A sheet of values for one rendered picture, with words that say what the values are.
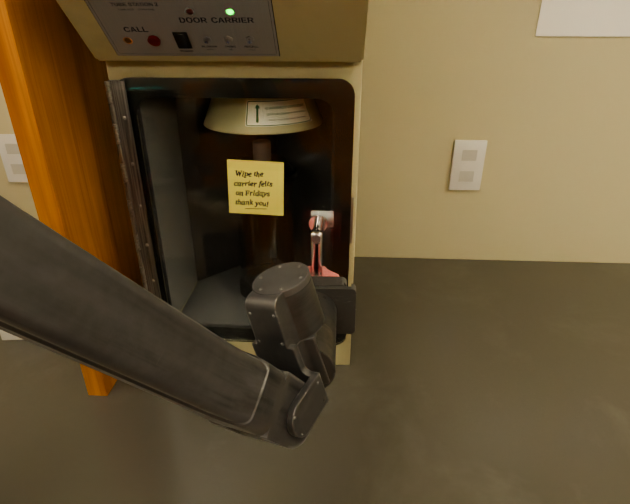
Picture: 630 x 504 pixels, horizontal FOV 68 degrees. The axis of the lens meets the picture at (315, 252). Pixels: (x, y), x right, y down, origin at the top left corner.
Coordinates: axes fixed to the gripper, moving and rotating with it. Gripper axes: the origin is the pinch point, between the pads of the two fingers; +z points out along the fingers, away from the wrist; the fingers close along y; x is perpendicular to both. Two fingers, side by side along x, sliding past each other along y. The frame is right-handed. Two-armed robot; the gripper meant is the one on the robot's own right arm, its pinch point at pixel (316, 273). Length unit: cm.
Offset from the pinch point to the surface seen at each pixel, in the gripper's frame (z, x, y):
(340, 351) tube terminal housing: 5.1, 17.7, -3.5
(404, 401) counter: -2.7, 20.5, -13.2
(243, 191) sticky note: 4.4, -10.1, 10.1
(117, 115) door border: 4.6, -20.2, 25.7
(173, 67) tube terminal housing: 5.9, -25.8, 17.9
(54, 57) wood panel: 3.6, -27.2, 31.5
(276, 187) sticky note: 4.4, -10.7, 5.5
